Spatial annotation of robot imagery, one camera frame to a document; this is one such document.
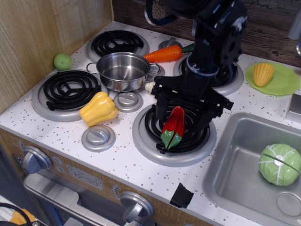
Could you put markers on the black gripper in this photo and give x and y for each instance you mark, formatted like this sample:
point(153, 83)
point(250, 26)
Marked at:
point(191, 89)

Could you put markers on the red toy pepper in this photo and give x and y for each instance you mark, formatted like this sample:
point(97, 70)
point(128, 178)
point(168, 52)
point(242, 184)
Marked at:
point(174, 127)

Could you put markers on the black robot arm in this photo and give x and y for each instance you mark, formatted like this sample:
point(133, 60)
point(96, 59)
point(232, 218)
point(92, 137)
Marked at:
point(219, 31)

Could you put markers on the yellow toy bell pepper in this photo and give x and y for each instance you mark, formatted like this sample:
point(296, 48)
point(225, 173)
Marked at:
point(100, 108)

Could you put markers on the front right black burner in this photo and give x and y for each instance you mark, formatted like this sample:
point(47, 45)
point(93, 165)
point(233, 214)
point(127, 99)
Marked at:
point(194, 146)

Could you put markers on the white toy bottle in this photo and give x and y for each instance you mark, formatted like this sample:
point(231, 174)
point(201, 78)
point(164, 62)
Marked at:
point(152, 87)

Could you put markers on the silver stovetop knob behind pot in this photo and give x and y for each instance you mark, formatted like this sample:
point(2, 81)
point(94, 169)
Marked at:
point(155, 70)

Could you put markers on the orange toy carrot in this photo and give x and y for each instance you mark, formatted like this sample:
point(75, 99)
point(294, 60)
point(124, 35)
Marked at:
point(170, 53)

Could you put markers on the silver stovetop knob middle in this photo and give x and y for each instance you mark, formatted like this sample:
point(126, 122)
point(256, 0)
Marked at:
point(128, 102)

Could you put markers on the silver stovetop knob back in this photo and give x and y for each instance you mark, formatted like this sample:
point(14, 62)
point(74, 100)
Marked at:
point(172, 41)

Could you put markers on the yellow toy corn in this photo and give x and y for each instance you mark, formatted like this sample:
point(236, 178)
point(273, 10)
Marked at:
point(262, 73)

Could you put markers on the grey toy sink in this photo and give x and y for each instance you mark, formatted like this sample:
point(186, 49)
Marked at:
point(233, 180)

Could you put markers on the black tape piece front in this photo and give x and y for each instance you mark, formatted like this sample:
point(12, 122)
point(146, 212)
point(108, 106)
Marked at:
point(182, 197)

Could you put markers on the silver stovetop knob front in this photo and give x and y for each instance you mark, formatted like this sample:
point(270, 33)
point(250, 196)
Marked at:
point(98, 138)

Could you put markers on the hanging silver strainer ladle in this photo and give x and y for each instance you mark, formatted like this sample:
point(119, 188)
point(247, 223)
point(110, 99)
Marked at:
point(155, 13)

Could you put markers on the green plastic plate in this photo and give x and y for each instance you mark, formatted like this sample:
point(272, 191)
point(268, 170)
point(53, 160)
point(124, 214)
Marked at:
point(283, 82)

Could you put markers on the green toy cabbage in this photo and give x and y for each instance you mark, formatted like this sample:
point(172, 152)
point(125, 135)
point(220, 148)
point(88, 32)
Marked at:
point(280, 164)

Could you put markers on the right silver oven dial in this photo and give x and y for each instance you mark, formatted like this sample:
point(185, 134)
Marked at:
point(137, 208)

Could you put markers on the silver oven dial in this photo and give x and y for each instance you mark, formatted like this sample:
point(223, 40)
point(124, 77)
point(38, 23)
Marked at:
point(35, 160)
point(137, 208)

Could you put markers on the front left black burner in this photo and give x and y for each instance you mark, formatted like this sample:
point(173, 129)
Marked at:
point(61, 95)

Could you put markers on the green toy apple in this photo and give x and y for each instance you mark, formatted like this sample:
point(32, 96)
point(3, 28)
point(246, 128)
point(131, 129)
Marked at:
point(62, 62)

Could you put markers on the silver faucet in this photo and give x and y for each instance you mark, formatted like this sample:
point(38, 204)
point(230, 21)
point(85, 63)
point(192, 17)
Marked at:
point(294, 32)

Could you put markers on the left silver oven dial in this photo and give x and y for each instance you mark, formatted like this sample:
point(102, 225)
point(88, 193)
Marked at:
point(35, 160)

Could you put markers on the yellow object bottom left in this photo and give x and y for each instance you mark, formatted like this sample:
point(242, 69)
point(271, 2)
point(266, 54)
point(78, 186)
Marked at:
point(18, 219)

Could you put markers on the steel pot with handles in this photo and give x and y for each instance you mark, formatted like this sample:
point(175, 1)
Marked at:
point(122, 71)

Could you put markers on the silver oven door handle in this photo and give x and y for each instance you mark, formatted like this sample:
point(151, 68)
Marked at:
point(79, 204)

